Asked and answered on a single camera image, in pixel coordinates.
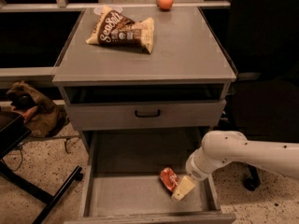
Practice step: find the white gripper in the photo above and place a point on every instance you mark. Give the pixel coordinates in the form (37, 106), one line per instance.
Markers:
(193, 169)

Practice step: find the red coke can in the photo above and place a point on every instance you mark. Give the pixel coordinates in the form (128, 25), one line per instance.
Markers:
(169, 178)

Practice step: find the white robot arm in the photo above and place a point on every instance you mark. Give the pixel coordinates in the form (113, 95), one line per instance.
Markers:
(219, 148)

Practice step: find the closed grey top drawer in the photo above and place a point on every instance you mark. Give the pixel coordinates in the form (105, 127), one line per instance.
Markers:
(87, 117)

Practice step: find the grey drawer cabinet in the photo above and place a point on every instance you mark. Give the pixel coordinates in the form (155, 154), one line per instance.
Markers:
(186, 64)

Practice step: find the brown bag on floor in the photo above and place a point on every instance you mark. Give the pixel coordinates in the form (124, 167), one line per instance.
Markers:
(41, 115)

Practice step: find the brown sea salt chip bag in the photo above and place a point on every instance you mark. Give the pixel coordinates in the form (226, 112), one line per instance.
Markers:
(115, 29)

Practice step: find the black office chair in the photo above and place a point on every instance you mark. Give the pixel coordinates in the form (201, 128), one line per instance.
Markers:
(262, 39)

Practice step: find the orange fruit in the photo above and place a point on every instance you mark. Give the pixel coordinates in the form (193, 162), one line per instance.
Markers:
(165, 4)

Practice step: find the black drawer handle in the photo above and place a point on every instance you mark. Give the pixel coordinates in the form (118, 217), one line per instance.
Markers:
(148, 115)

